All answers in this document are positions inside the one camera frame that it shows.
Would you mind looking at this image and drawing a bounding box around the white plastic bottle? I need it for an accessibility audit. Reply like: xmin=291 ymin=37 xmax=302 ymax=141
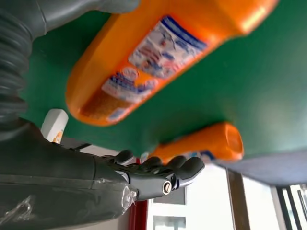
xmin=41 ymin=109 xmax=69 ymax=144

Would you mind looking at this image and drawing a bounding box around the ribbed grey right arm sleeve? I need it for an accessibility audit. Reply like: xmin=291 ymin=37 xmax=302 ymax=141
xmin=0 ymin=8 xmax=33 ymax=140

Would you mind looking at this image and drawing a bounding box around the black metal railing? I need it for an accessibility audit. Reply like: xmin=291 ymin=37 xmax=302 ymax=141
xmin=271 ymin=185 xmax=307 ymax=230

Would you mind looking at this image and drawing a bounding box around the red post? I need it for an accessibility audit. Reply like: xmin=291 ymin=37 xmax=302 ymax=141
xmin=128 ymin=158 xmax=148 ymax=230

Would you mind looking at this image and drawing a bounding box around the brown post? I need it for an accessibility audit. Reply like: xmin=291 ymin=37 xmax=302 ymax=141
xmin=225 ymin=168 xmax=251 ymax=230

